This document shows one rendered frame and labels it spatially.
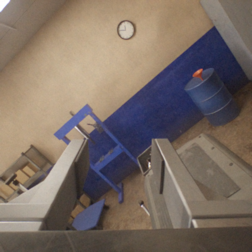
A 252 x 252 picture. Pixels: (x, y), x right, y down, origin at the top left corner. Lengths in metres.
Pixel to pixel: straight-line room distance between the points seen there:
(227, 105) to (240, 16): 1.42
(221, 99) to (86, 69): 2.50
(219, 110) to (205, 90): 0.45
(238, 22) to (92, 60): 2.54
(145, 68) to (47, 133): 2.45
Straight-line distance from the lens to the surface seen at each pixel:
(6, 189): 4.87
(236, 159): 0.89
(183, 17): 4.02
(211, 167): 0.91
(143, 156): 3.37
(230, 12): 3.76
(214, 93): 3.41
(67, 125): 3.52
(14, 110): 4.43
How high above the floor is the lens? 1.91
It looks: 14 degrees down
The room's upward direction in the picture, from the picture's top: 42 degrees counter-clockwise
